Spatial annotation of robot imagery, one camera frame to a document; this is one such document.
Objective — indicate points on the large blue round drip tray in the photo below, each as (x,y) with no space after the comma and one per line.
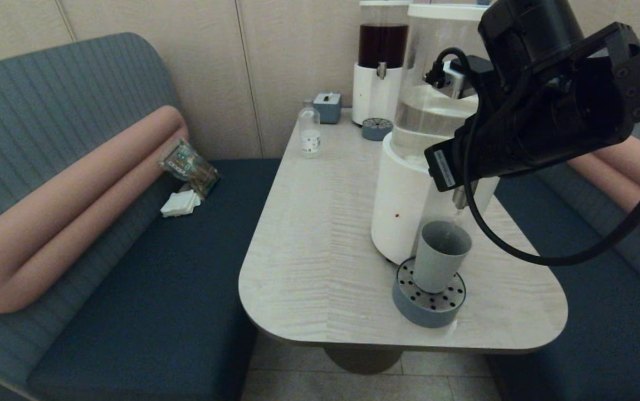
(421,315)

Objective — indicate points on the silver water dispenser tap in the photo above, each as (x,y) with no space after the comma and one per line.
(464,197)

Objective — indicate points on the dark drink dispenser lid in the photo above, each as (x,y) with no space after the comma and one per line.
(381,2)

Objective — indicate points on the white folded napkins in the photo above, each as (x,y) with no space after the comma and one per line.
(180,205)

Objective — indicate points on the clear tank water dispenser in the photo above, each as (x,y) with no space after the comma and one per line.
(397,195)

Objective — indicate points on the water dispenser white lid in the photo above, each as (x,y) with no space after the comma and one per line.
(442,11)

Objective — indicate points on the dark drink dispenser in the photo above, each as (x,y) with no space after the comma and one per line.
(370,92)

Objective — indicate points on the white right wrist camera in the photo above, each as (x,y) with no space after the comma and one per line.
(456,83)

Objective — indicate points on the pink bolster cushion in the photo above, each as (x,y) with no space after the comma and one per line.
(631,189)
(63,217)

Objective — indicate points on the green snack bag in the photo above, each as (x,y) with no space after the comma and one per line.
(189,166)

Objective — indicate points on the small clear bottle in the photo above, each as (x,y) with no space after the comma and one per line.
(309,140)

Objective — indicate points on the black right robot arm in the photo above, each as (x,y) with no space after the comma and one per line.
(604,111)

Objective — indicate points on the small blue round drip tray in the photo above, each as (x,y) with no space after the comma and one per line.
(376,131)

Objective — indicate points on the grey-blue plastic cup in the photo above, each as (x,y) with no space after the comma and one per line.
(436,262)

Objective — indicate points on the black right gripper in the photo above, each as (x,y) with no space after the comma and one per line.
(509,139)

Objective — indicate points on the blue-grey booth sofa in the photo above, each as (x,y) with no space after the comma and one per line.
(604,334)
(130,306)

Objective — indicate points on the dark drink dispenser tap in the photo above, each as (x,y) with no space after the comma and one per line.
(380,69)

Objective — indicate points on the blue-grey tissue box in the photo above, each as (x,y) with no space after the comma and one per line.
(327,109)

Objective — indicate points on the dark round table pedestal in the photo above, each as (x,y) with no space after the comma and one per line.
(361,362)

